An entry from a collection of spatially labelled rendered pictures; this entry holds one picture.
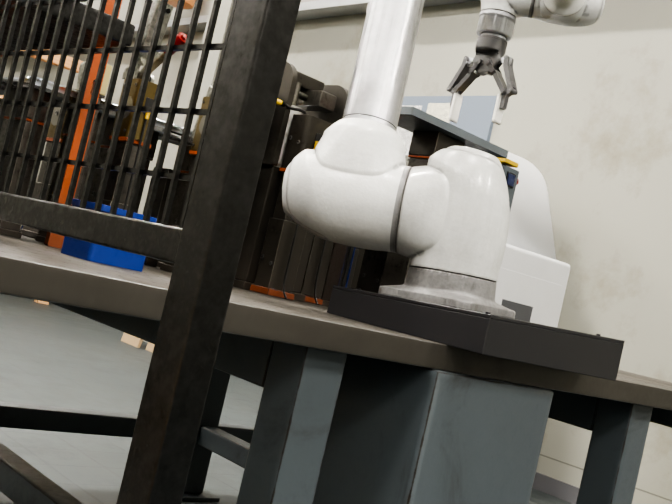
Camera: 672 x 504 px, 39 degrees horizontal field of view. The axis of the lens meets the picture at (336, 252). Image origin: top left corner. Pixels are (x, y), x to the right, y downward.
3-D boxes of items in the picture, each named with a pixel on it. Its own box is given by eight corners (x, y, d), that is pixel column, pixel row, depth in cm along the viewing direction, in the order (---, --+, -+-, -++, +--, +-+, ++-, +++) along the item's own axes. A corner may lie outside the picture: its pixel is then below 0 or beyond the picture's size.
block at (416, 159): (397, 322, 227) (439, 140, 228) (422, 328, 221) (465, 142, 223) (369, 316, 220) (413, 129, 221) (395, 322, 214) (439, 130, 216)
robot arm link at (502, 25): (494, 23, 240) (488, 45, 239) (472, 10, 233) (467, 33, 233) (523, 21, 233) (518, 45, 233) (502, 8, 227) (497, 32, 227)
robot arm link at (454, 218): (499, 281, 154) (523, 149, 155) (390, 260, 157) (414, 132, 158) (498, 284, 170) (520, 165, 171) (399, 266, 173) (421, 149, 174)
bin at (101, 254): (114, 264, 160) (126, 212, 160) (146, 272, 153) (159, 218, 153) (56, 251, 152) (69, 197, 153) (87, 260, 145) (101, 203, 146)
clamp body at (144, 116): (106, 260, 189) (148, 88, 190) (133, 267, 182) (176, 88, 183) (77, 253, 184) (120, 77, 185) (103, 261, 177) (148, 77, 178)
